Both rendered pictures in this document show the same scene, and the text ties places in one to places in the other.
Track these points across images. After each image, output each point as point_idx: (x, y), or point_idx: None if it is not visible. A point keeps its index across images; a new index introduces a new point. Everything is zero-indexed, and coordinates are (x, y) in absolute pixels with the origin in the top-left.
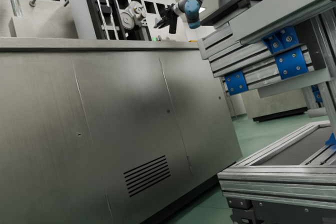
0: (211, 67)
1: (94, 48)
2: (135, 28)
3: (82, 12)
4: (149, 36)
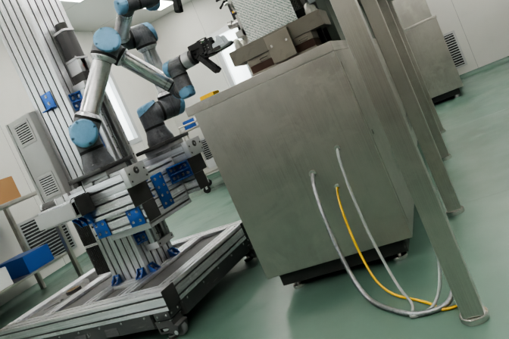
0: (203, 159)
1: None
2: None
3: None
4: (251, 37)
